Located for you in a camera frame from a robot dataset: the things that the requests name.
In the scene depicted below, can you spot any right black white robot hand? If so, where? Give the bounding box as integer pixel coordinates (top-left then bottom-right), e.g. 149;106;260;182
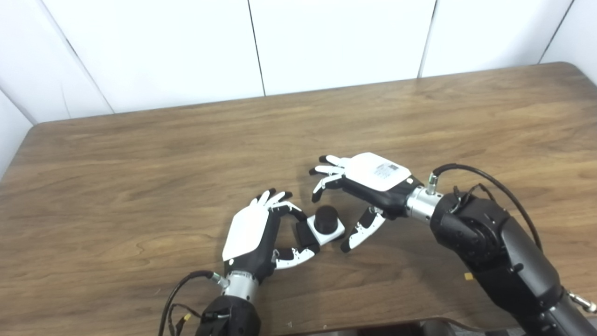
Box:
309;152;424;254

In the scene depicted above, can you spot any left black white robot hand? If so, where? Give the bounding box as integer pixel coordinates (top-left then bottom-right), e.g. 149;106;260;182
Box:
222;188;321;283

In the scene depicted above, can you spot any black peg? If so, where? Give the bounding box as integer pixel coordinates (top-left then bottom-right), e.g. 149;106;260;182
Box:
295;205;340;247

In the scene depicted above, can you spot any white square piece with hole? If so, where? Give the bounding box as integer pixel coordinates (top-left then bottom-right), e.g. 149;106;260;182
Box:
306;218;347;245

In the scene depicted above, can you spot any grey robot torso edge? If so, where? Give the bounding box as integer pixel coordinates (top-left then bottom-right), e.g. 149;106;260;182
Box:
406;318;518;336

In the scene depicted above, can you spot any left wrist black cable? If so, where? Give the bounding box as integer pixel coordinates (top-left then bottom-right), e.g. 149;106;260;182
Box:
157;270;230;336

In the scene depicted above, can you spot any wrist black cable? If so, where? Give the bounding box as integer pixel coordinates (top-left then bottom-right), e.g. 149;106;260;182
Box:
426;162;543;253
157;270;230;336

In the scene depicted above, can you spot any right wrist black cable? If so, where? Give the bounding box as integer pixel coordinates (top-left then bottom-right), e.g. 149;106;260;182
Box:
426;162;543;253

